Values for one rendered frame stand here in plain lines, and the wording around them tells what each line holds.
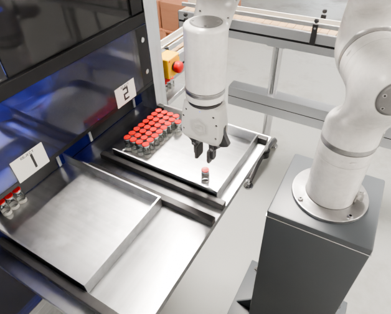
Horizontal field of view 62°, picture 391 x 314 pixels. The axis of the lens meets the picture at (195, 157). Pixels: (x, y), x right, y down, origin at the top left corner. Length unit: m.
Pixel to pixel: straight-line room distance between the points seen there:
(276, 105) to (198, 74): 1.27
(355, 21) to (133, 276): 0.66
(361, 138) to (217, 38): 0.35
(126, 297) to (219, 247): 1.13
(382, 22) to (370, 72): 0.13
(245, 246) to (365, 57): 1.34
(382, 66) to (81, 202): 0.72
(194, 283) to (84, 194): 0.94
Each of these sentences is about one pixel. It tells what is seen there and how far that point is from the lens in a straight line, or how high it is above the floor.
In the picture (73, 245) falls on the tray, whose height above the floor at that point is 0.88.
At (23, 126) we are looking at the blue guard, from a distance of 0.80.
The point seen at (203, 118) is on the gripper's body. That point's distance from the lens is 0.71.
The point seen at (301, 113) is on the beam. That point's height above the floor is 0.50.
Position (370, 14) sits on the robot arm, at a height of 1.31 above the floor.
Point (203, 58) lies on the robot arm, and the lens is 0.62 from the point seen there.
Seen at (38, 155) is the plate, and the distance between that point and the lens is 0.85.
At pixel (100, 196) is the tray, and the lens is 0.89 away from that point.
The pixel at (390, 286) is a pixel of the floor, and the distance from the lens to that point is 1.90.
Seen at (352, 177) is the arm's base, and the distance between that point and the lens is 0.81.
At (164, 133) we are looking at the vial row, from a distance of 1.00.
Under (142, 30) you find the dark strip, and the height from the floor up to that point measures 1.16.
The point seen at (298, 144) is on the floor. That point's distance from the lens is 2.45.
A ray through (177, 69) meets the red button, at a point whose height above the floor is 1.00.
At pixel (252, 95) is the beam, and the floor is 0.53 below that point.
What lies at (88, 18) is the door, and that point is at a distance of 0.88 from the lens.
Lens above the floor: 1.52
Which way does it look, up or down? 42 degrees down
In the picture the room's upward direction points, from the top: 3 degrees counter-clockwise
